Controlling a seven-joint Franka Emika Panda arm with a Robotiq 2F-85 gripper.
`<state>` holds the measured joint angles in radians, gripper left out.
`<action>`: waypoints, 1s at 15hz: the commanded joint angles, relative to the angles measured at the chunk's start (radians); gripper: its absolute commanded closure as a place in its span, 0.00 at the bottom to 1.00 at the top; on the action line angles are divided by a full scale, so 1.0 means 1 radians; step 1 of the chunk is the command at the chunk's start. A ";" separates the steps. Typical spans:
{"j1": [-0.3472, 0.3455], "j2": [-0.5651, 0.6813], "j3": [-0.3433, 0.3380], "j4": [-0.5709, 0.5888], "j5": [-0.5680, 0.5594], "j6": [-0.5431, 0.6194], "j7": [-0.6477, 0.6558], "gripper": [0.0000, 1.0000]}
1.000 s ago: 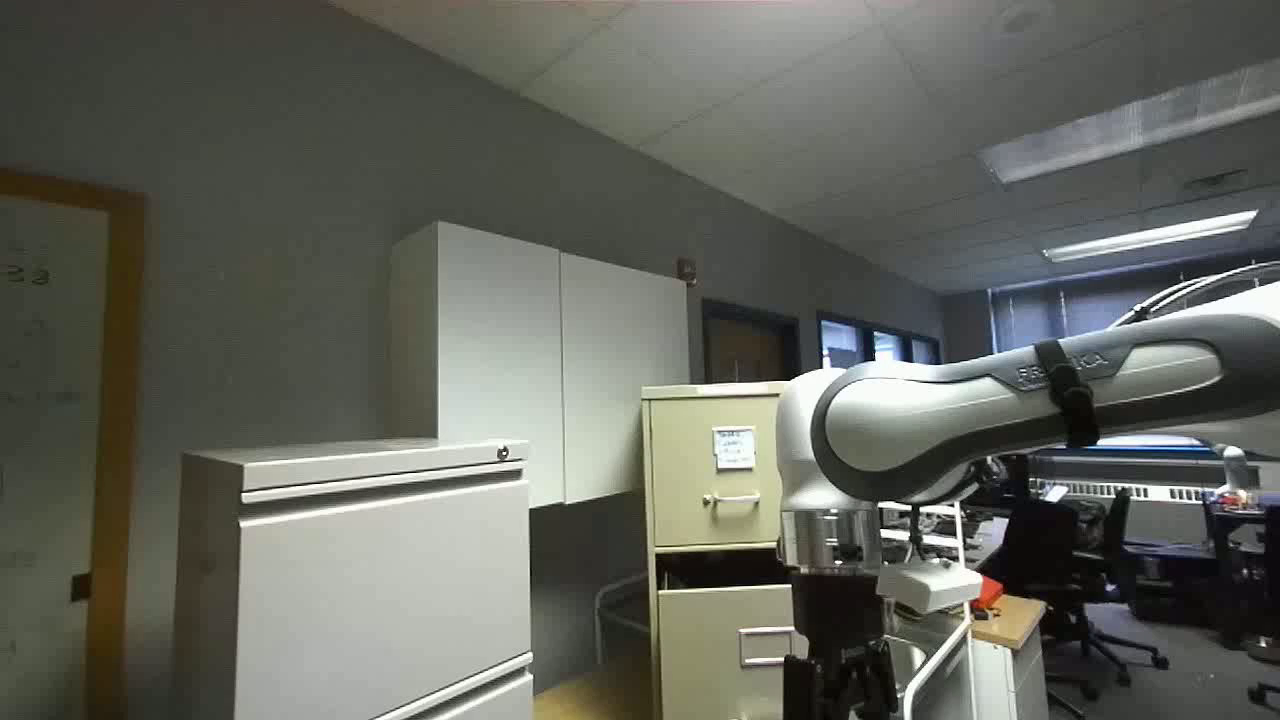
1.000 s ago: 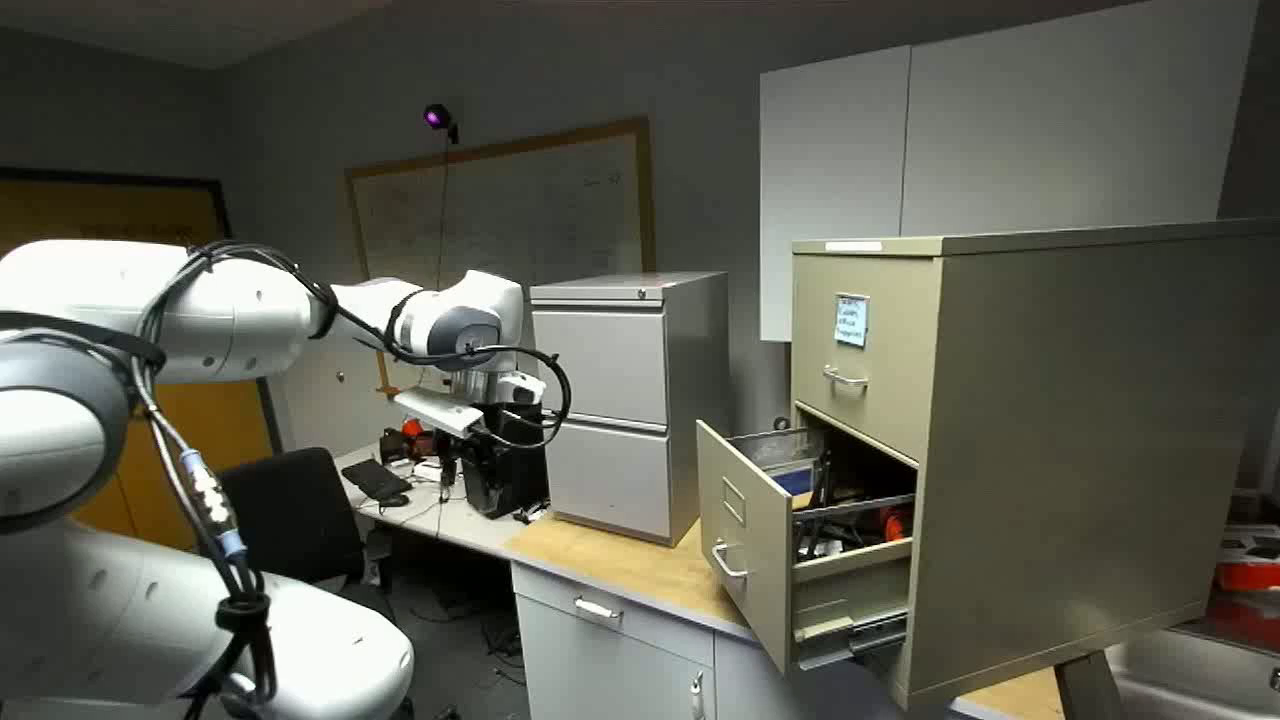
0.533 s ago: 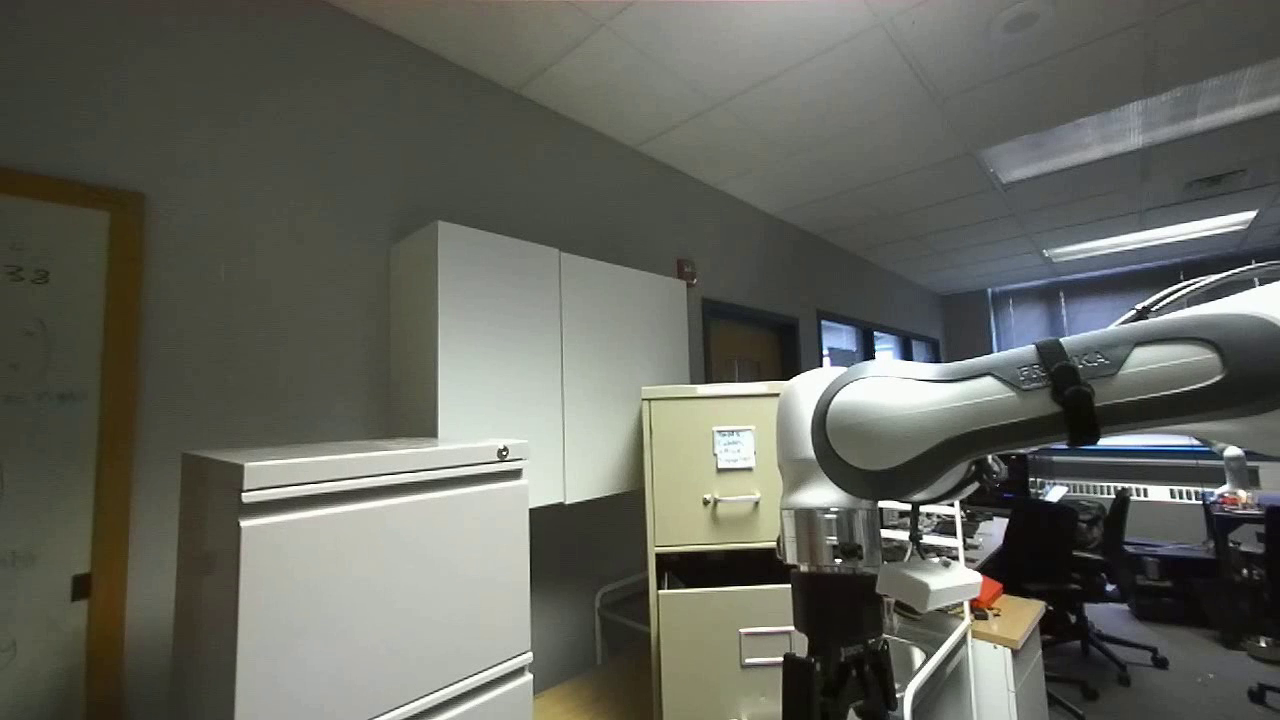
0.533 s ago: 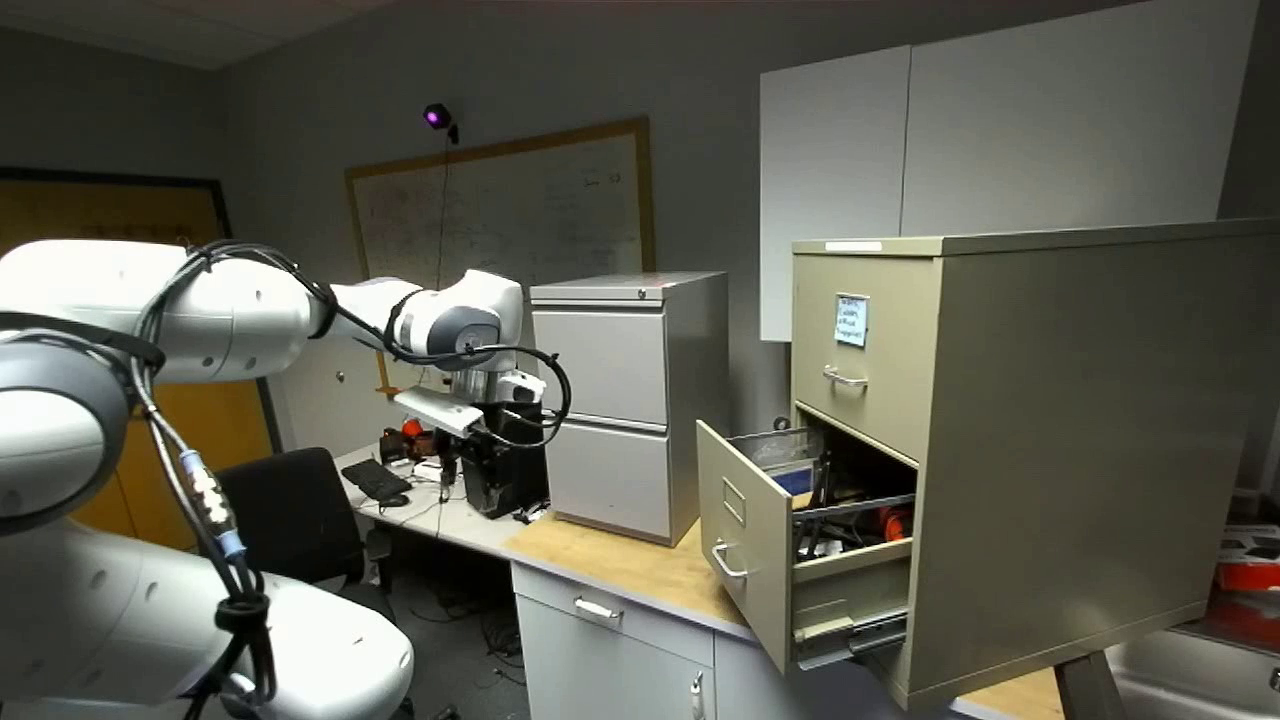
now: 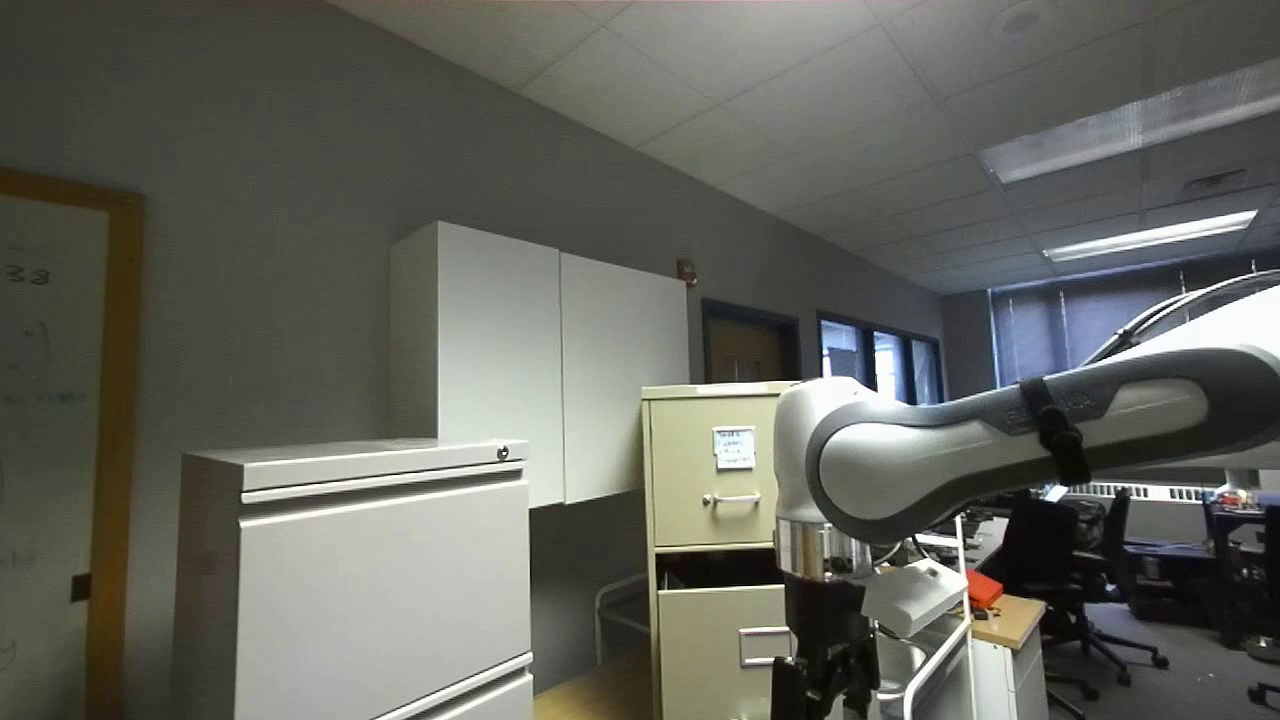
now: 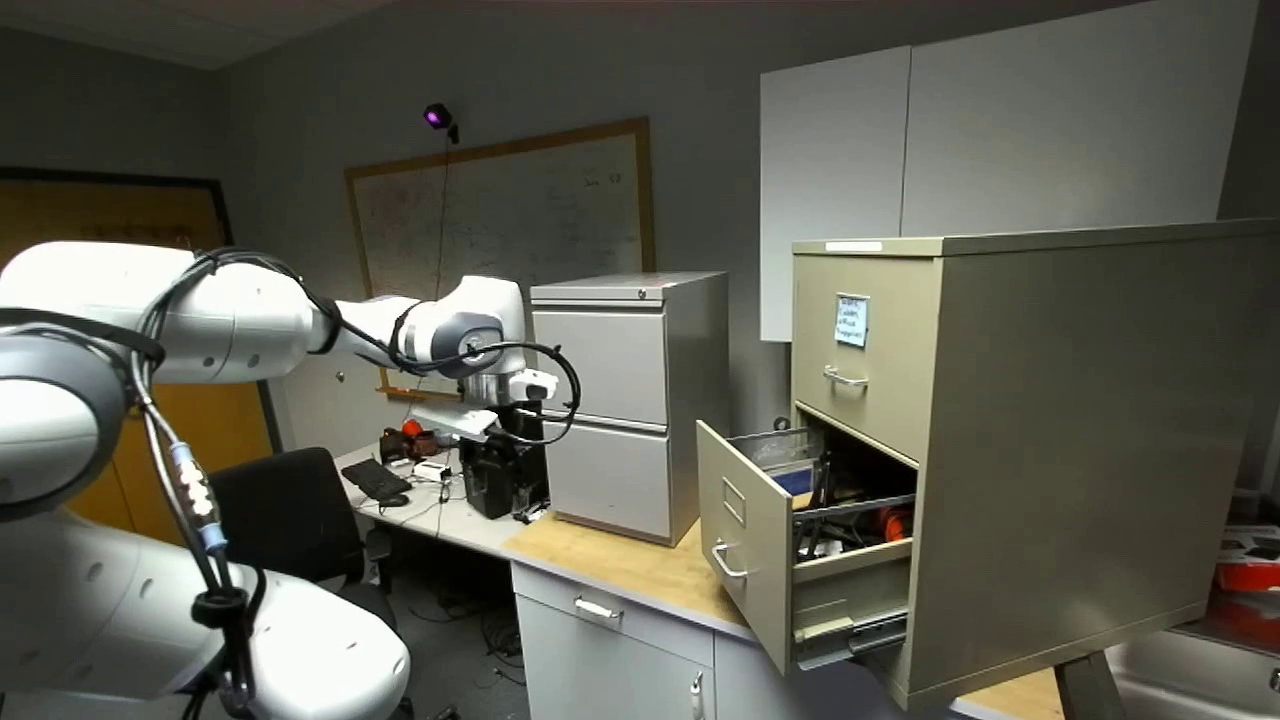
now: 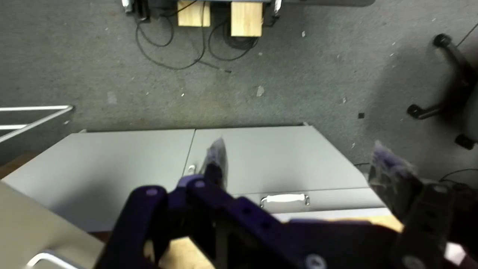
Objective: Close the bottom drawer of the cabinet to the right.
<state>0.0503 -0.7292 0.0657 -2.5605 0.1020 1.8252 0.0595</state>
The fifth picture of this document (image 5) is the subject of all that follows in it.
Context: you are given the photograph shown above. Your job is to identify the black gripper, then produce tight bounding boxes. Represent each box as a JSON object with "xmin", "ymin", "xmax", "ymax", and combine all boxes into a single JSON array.
[{"xmin": 777, "ymin": 567, "xmax": 881, "ymax": 681}]

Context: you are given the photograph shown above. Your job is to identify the beige unlabelled cabinet drawer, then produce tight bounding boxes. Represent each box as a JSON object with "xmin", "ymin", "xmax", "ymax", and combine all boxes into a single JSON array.
[{"xmin": 650, "ymin": 579, "xmax": 803, "ymax": 720}]

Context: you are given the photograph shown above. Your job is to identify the beige metal filing cabinet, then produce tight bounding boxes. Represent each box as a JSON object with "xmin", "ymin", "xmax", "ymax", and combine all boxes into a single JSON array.
[{"xmin": 637, "ymin": 378, "xmax": 807, "ymax": 720}]

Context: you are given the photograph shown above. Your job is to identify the beige labelled cabinet drawer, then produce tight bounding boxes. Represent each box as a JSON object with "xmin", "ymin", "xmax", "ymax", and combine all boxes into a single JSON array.
[{"xmin": 643, "ymin": 390, "xmax": 788, "ymax": 556}]

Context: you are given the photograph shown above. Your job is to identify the grey lateral file cabinet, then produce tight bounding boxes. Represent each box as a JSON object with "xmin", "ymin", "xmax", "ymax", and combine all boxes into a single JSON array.
[{"xmin": 171, "ymin": 434, "xmax": 541, "ymax": 720}]

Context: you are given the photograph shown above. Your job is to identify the empty silver label holder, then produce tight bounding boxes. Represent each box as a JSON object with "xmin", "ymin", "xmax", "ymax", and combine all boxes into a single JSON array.
[{"xmin": 736, "ymin": 620, "xmax": 799, "ymax": 673}]

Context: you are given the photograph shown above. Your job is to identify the orange object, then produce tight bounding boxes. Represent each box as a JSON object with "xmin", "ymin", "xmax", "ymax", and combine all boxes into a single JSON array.
[{"xmin": 962, "ymin": 567, "xmax": 1009, "ymax": 620}]

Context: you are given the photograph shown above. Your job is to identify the small wooden desk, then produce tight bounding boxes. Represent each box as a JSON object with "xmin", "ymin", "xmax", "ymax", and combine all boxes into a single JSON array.
[{"xmin": 967, "ymin": 589, "xmax": 1056, "ymax": 720}]

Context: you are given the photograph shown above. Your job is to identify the white handwritten label card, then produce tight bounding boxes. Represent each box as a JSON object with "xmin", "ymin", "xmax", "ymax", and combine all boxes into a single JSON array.
[{"xmin": 713, "ymin": 424, "xmax": 758, "ymax": 475}]

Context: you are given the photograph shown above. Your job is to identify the black office chair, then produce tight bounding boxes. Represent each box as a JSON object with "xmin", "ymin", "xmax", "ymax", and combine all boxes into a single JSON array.
[{"xmin": 999, "ymin": 484, "xmax": 1175, "ymax": 720}]

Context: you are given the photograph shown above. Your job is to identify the dark interior window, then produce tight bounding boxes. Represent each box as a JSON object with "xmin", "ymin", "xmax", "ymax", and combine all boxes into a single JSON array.
[{"xmin": 811, "ymin": 310, "xmax": 948, "ymax": 409}]

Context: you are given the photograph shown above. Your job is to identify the window with blue blinds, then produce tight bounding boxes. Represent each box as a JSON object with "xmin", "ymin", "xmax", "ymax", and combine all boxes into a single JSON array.
[{"xmin": 982, "ymin": 261, "xmax": 1280, "ymax": 390}]

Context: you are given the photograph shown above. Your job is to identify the small fluorescent ceiling light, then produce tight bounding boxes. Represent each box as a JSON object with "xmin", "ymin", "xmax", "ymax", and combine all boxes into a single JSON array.
[{"xmin": 1038, "ymin": 205, "xmax": 1262, "ymax": 267}]

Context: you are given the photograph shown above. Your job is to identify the large fluorescent ceiling light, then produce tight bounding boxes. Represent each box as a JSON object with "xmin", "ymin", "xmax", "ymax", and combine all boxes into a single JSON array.
[{"xmin": 976, "ymin": 56, "xmax": 1280, "ymax": 186}]

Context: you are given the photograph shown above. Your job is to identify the wood framed whiteboard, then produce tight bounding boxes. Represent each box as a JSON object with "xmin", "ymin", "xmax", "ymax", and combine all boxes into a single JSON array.
[{"xmin": 0, "ymin": 168, "xmax": 149, "ymax": 720}]

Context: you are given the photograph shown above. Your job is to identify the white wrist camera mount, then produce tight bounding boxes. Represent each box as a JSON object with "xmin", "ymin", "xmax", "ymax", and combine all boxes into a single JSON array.
[{"xmin": 861, "ymin": 556, "xmax": 973, "ymax": 647}]

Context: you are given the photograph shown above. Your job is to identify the white metal frame stand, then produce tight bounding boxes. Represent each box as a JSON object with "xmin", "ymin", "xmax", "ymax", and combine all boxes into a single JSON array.
[{"xmin": 864, "ymin": 514, "xmax": 988, "ymax": 720}]

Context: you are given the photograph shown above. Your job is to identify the silver handle of labelled drawer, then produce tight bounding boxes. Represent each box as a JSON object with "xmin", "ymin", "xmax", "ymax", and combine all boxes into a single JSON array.
[{"xmin": 699, "ymin": 488, "xmax": 766, "ymax": 521}]

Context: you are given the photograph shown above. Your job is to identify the black strap on arm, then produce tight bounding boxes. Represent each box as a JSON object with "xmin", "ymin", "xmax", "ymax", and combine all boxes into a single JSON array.
[{"xmin": 1017, "ymin": 372, "xmax": 1095, "ymax": 488}]

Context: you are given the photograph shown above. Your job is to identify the white wall cabinet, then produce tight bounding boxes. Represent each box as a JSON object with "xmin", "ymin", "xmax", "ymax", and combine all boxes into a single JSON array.
[{"xmin": 387, "ymin": 220, "xmax": 697, "ymax": 510}]

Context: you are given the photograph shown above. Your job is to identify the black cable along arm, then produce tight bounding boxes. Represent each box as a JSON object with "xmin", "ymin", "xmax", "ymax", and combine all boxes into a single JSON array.
[{"xmin": 1083, "ymin": 265, "xmax": 1280, "ymax": 366}]

